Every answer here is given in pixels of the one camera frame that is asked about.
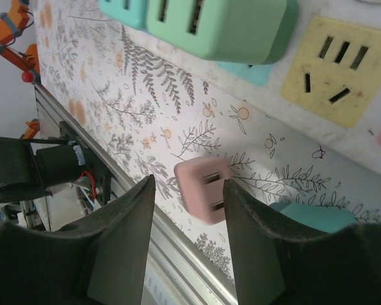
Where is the floral printed table mat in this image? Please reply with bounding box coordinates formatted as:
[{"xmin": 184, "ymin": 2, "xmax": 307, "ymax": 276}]
[{"xmin": 34, "ymin": 0, "xmax": 381, "ymax": 287}]

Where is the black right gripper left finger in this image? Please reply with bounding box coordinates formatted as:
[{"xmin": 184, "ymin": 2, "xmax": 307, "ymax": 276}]
[{"xmin": 0, "ymin": 173, "xmax": 156, "ymax": 305}]

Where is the teal USB charger plug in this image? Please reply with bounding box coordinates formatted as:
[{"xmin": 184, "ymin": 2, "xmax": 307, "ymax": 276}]
[
  {"xmin": 269, "ymin": 202, "xmax": 359, "ymax": 235},
  {"xmin": 98, "ymin": 0, "xmax": 150, "ymax": 31}
]

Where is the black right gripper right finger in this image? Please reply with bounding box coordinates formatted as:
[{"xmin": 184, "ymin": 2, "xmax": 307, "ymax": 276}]
[{"xmin": 222, "ymin": 178, "xmax": 381, "ymax": 305}]

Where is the green USB charger plug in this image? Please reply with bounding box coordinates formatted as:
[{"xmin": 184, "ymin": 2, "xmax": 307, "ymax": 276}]
[{"xmin": 145, "ymin": 0, "xmax": 301, "ymax": 65}]

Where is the white power strip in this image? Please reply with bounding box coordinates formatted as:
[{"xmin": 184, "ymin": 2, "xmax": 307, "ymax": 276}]
[{"xmin": 98, "ymin": 0, "xmax": 381, "ymax": 182}]

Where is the pale pink USB charger plug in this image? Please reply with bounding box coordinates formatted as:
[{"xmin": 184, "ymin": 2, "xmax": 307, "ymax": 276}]
[{"xmin": 173, "ymin": 158, "xmax": 233, "ymax": 227}]

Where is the long aluminium frame rail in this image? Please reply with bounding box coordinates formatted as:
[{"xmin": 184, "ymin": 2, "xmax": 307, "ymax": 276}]
[{"xmin": 34, "ymin": 84, "xmax": 242, "ymax": 305}]

